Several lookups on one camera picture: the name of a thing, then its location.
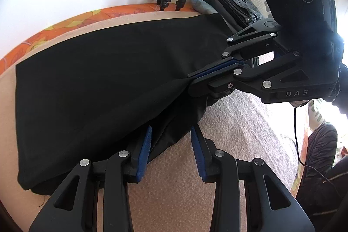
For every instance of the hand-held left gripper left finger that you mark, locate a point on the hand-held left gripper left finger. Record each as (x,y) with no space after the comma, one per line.
(143,151)

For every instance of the folded dark grey jeans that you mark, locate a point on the folded dark grey jeans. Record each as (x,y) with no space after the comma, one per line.
(236,1)

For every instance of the folded blue grey garment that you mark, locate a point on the folded blue grey garment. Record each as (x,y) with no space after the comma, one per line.
(202,5)

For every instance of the person's striped grey leg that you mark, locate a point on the person's striped grey leg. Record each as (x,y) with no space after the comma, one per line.
(320,145)

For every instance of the orange floral bedsheet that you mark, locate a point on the orange floral bedsheet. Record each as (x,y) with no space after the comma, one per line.
(35,41)

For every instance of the black pants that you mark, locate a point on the black pants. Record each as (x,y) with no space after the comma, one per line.
(95,77)

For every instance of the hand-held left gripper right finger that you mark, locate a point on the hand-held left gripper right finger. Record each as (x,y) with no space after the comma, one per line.
(197,153)

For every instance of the person's dark clothing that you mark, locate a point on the person's dark clothing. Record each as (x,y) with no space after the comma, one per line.
(329,202)

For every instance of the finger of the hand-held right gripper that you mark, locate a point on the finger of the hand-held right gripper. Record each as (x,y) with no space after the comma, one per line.
(252,78)
(252,32)

